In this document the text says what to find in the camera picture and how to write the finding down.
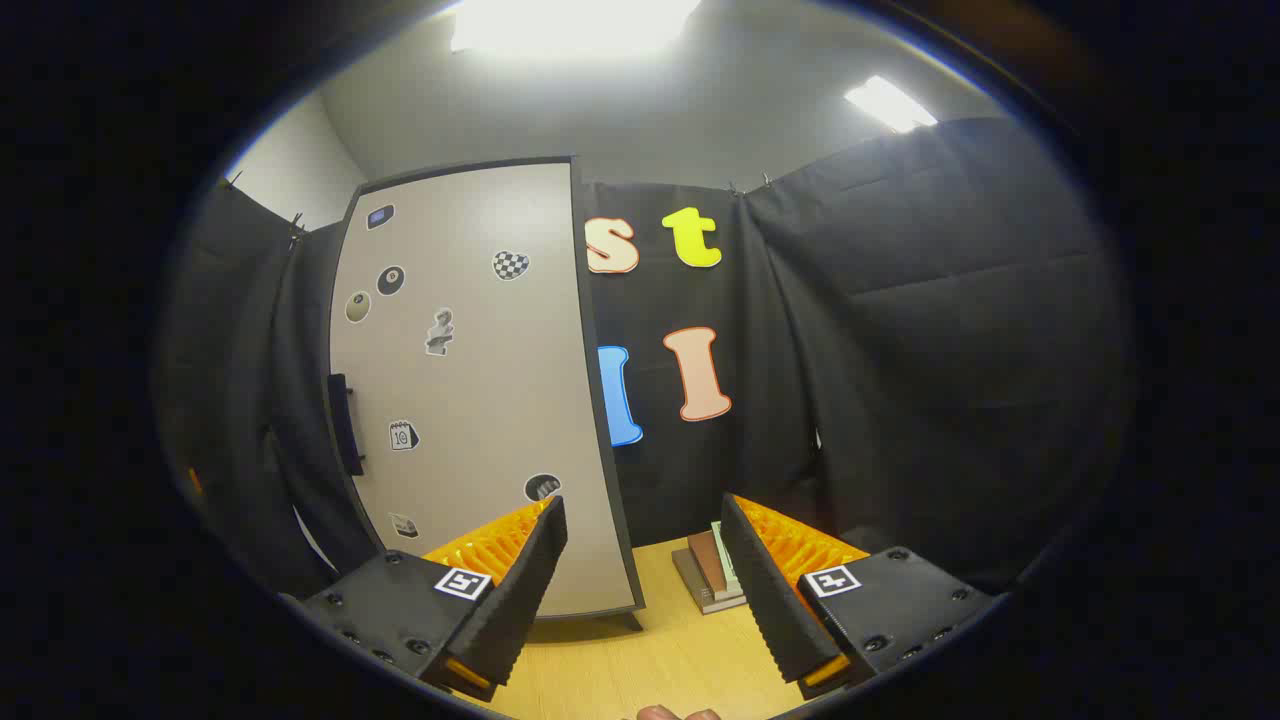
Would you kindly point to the black backdrop cloth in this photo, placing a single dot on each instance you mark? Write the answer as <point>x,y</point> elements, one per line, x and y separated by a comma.
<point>900,350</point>

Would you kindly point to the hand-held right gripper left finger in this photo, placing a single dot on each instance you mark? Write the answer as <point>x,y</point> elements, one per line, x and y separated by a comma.
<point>520,600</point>

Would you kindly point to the dark grey cabinet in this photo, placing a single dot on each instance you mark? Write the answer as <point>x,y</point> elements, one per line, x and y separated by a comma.
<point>622,560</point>

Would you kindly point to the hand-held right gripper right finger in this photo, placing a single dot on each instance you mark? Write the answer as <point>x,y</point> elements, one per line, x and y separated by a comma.
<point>765,600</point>

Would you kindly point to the rectangular ceiling light panel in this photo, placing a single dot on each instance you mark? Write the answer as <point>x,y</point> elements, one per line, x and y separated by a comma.
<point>890,103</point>

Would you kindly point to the large ceiling light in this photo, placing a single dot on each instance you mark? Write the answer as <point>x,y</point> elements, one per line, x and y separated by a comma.
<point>570,25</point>

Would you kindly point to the grey cabinet door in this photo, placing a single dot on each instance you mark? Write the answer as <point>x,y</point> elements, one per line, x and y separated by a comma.
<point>470,380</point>

